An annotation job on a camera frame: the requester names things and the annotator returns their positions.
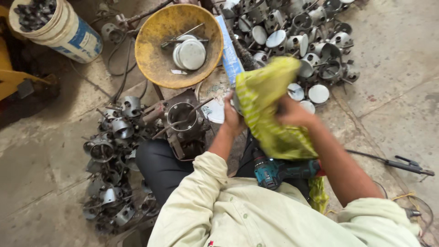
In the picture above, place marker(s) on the person's right hand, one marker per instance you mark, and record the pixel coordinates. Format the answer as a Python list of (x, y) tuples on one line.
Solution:
[(296, 113)]

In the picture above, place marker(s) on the person's left hand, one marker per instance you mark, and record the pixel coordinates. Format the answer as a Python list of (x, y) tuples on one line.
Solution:
[(232, 120)]

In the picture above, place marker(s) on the person's right fingers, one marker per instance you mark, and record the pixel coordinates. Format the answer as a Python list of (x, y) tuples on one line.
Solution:
[(283, 108)]

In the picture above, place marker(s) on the person's left fingers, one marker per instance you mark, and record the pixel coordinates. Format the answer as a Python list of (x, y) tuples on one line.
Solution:
[(228, 101)]

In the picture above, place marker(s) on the yellow-green striped cloth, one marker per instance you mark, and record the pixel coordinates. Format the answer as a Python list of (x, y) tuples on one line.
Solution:
[(264, 103)]

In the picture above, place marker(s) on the white round printed plate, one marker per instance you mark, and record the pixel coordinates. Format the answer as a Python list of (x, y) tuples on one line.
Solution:
[(214, 97)]

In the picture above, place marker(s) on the flat round metal disc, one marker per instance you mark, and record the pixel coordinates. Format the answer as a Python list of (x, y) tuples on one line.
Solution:
[(308, 107), (295, 92), (318, 94)]

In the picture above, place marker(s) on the blue and white flat packet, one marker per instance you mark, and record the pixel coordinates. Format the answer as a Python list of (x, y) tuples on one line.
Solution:
[(229, 55)]

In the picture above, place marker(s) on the rough rusty iron rod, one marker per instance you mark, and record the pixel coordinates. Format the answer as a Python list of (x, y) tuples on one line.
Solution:
[(240, 48)]

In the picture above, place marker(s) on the stack of round metal lids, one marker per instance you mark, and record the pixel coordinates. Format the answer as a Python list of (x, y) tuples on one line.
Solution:
[(190, 53)]

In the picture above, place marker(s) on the large heap of metal cylinders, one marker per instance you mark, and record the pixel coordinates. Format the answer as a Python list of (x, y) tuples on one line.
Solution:
[(301, 37)]

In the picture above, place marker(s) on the thin metal rod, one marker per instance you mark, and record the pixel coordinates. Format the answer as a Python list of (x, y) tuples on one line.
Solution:
[(187, 32)]

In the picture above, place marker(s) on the yellow metal bowl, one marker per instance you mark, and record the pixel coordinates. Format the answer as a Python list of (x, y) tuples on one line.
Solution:
[(154, 58)]

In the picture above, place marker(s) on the black trousers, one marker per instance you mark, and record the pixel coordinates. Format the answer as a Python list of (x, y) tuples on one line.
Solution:
[(161, 168)]

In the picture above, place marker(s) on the pale green shirt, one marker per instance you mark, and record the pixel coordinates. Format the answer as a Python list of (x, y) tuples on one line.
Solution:
[(260, 216)]

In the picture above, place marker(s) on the rusty steel bar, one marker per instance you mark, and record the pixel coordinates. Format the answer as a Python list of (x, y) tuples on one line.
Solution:
[(147, 13)]

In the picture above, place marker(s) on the small heap of metal cylinders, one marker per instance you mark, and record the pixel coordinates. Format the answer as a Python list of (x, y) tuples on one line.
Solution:
[(113, 154)]

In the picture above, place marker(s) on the single grey metal cylinder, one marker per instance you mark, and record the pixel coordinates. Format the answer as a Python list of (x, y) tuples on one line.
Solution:
[(112, 33)]

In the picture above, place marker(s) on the white bucket with blue label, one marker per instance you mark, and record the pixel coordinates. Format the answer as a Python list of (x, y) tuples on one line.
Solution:
[(72, 34)]

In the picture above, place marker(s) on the heap of dark metal pieces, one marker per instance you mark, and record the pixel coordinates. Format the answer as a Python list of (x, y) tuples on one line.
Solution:
[(34, 13)]

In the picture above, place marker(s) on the yellow machine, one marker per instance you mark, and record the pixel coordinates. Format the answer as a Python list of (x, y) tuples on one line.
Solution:
[(13, 79)]

